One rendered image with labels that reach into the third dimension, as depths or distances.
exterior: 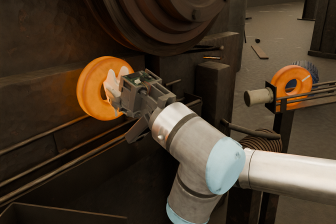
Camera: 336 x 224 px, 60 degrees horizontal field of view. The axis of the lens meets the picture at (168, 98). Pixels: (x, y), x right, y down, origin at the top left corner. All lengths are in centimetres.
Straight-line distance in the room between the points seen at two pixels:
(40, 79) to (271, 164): 52
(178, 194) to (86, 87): 30
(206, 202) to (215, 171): 9
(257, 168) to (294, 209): 106
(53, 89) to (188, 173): 37
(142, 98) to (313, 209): 130
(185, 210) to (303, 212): 116
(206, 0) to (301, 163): 42
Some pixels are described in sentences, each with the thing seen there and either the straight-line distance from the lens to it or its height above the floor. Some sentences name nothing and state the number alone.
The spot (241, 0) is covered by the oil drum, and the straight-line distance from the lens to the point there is 355.
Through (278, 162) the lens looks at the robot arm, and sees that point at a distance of 64.
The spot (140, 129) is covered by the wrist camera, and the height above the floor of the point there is 78.
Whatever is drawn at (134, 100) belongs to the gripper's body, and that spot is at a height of 85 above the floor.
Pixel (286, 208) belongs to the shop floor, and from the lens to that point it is 168.
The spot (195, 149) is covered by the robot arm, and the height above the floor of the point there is 81.
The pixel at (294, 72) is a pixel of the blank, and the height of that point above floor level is 76.
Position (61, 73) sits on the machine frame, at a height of 87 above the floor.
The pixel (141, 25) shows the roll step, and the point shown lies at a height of 97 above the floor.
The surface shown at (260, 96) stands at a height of 68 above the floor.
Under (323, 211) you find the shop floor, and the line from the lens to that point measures 174.
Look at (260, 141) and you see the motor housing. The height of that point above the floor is 53.
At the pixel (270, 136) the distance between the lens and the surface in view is 110.
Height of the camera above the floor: 107
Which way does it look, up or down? 22 degrees down
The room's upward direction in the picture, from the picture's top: straight up
